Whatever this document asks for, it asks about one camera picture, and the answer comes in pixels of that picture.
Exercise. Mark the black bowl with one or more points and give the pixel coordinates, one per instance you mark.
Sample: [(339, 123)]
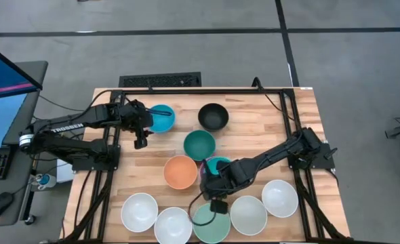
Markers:
[(213, 117)]

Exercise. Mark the dark grey desk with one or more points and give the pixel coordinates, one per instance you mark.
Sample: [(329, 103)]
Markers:
[(34, 74)]

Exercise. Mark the mint green bowl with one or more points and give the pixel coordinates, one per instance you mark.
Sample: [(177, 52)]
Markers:
[(210, 233)]

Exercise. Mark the orange bowl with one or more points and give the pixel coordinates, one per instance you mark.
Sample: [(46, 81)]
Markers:
[(180, 171)]

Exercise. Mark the black desk caster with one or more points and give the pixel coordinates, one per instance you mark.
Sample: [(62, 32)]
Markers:
[(30, 220)]

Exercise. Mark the black floor vent grille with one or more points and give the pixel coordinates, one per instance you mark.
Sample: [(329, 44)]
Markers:
[(159, 80)]

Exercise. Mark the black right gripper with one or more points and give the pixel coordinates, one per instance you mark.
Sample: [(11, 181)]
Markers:
[(222, 184)]

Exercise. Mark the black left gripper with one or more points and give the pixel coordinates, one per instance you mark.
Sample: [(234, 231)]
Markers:
[(134, 117)]

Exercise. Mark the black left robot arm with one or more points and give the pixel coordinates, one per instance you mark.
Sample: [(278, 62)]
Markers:
[(68, 127)]

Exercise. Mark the computer monitor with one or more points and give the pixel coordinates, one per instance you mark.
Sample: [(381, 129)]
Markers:
[(3, 78)]

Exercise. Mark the white bowl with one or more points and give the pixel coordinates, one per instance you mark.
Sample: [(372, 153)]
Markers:
[(139, 212), (173, 225), (280, 198)]

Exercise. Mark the dark green bowl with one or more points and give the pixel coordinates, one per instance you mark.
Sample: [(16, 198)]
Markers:
[(199, 145)]

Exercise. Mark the blue bowl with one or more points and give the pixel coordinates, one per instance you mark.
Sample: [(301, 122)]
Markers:
[(164, 123)]

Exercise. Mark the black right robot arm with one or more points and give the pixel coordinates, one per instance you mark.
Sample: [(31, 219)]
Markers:
[(278, 152)]

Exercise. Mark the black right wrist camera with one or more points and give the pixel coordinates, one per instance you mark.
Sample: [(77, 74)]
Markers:
[(219, 206)]

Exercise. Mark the white and blue mug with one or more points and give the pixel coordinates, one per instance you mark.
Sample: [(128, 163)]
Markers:
[(46, 181)]

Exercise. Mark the teal bowl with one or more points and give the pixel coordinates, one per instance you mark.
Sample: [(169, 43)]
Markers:
[(212, 166)]

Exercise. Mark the pale grey bowl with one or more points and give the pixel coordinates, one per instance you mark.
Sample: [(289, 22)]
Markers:
[(248, 215)]

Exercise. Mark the white box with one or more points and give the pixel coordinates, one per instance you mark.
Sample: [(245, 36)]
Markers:
[(64, 174)]

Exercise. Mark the black aluminium table frame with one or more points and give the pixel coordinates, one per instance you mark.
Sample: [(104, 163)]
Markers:
[(203, 91)]

